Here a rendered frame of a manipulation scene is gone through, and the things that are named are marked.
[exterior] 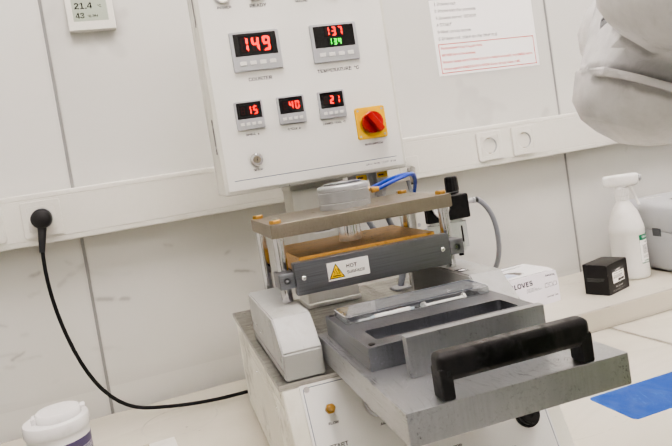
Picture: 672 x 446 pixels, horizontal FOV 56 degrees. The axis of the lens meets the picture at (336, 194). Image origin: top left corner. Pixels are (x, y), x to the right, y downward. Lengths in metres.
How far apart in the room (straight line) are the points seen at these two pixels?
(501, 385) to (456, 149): 1.01
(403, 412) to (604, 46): 0.33
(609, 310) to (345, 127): 0.69
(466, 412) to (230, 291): 0.91
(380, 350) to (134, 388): 0.86
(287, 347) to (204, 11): 0.58
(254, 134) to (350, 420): 0.51
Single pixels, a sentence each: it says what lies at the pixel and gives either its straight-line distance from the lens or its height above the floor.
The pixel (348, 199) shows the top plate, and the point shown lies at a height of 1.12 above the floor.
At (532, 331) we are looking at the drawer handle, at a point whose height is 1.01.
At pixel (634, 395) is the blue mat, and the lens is 1.13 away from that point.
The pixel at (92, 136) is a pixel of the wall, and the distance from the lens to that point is 1.38.
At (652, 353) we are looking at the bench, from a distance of 1.31.
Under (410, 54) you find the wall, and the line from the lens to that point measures 1.57.
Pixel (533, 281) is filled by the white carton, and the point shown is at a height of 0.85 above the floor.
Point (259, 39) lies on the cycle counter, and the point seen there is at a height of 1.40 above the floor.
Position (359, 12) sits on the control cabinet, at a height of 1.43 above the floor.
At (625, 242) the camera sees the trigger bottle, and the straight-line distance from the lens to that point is 1.65.
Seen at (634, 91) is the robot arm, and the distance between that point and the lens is 0.53.
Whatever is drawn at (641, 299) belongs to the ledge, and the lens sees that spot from 1.52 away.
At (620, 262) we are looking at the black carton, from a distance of 1.58.
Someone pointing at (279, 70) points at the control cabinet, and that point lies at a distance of 1.10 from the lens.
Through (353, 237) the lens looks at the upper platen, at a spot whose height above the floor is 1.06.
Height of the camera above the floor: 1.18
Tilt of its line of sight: 3 degrees down
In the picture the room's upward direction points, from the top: 9 degrees counter-clockwise
